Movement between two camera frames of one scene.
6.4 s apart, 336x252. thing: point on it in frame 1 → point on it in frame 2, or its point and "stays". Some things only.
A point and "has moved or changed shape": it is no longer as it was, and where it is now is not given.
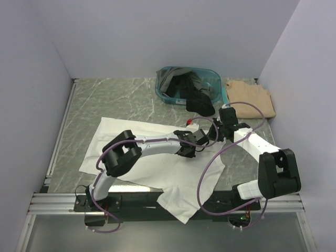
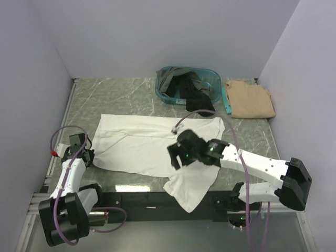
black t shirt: x=198 y=101 stays
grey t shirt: x=164 y=75 stays
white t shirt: x=184 y=181 has moved or changed shape
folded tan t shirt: x=237 y=91 stays
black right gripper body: x=220 y=126 → x=186 y=157
